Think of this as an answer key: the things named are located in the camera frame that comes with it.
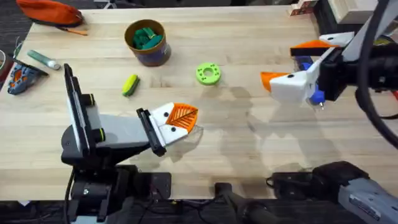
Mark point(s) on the blue and orange tool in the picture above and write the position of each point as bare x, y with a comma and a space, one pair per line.
21, 77

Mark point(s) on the orange zip bag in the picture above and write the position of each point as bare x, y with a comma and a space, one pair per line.
49, 12

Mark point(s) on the green and silver tube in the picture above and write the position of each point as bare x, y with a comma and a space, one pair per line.
42, 59

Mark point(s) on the blue electric screwdriver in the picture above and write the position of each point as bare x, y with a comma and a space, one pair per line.
317, 97

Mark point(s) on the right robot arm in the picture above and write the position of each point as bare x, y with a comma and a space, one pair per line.
367, 199

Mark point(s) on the black rail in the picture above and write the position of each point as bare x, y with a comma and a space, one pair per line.
192, 211

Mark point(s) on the brown tub with green toys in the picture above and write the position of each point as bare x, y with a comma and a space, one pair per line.
152, 54

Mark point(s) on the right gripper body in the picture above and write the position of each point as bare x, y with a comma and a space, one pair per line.
332, 74

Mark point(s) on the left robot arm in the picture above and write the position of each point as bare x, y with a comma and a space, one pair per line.
93, 193

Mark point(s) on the white box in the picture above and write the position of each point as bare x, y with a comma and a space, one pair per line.
351, 11

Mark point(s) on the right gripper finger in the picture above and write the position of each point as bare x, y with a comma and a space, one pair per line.
314, 45
289, 87

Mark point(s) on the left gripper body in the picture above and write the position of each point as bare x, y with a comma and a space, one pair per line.
124, 129

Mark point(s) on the left wrist flat plate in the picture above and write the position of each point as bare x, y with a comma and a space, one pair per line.
76, 109

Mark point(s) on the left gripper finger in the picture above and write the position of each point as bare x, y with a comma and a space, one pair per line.
161, 113
174, 134

